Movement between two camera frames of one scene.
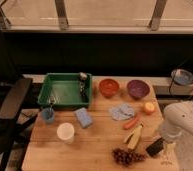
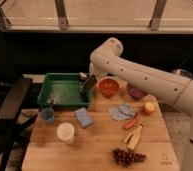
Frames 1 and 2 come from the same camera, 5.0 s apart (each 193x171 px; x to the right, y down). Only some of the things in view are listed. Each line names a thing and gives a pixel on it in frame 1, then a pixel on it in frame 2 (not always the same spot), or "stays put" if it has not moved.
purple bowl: (138, 89) stays put
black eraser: (155, 147) → (90, 81)
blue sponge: (84, 117) stays put
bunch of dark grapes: (126, 157) stays put
